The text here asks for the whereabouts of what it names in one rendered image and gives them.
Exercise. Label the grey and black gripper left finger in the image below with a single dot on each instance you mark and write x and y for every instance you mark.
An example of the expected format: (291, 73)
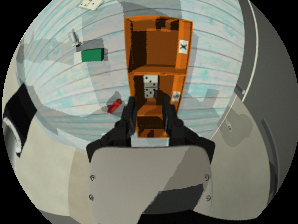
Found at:
(121, 134)

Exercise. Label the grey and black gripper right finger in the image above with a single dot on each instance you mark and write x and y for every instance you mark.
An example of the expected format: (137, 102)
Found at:
(180, 134)

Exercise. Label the white domino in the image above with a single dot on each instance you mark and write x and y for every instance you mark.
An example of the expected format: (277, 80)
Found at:
(91, 4)
(150, 86)

